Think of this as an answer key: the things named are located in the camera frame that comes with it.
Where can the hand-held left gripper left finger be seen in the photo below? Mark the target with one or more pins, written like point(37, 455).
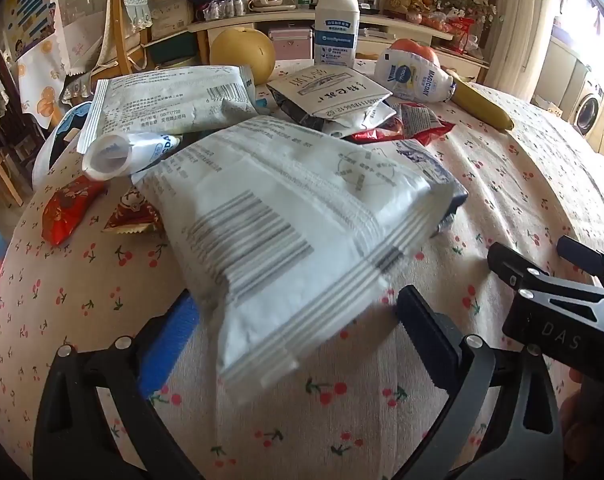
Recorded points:
point(174, 340)

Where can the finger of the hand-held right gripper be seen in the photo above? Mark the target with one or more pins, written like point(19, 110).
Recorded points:
point(589, 260)
point(511, 265)

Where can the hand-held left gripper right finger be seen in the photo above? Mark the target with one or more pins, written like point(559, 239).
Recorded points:
point(429, 330)

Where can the large white barcode packet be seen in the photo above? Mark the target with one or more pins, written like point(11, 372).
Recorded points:
point(282, 220)

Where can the white sachet black print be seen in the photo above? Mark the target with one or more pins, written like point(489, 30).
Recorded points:
point(332, 90)

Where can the person's right hand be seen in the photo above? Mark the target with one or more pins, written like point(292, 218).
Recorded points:
point(584, 410)

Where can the cherry print tablecloth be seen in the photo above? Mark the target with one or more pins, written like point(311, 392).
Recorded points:
point(506, 185)

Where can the red gold zigzag wrapper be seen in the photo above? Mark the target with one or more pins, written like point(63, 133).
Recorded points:
point(132, 217)

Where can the washing machine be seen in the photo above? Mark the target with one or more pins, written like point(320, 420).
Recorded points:
point(594, 110)

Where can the yellow banana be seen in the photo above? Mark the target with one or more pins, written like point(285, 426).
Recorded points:
point(481, 102)

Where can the red foil snack wrapper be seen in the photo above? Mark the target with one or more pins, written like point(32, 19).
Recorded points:
point(421, 122)

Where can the red candy wrapper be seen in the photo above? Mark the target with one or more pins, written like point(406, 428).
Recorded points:
point(69, 207)

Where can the white blue squeeze pouch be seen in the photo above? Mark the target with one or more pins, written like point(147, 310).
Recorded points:
point(132, 152)

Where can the crumpled white wrapper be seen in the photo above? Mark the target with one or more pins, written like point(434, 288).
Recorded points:
point(366, 120)

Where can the white yellow-logo drink pouch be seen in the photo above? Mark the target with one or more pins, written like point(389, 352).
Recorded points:
point(411, 77)

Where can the white packet with grey stripes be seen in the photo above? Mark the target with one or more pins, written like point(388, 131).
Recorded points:
point(162, 95)

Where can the sheer curtain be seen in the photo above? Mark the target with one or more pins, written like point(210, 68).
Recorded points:
point(526, 20)

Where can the orange print tablecloth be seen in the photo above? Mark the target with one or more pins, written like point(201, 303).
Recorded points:
point(39, 85)

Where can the dark green storage box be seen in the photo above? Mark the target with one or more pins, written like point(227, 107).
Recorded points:
point(169, 51)

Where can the white bottle blue label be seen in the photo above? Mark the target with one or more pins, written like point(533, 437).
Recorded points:
point(336, 25)

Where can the pink storage box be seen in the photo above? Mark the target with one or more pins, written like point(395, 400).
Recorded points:
point(291, 45)

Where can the white television cabinet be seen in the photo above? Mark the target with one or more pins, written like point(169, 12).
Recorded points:
point(302, 19)

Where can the white printed sack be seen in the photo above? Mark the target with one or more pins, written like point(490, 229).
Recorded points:
point(171, 7)

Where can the row of small silver bottles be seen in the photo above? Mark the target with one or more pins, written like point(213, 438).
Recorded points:
point(224, 8)

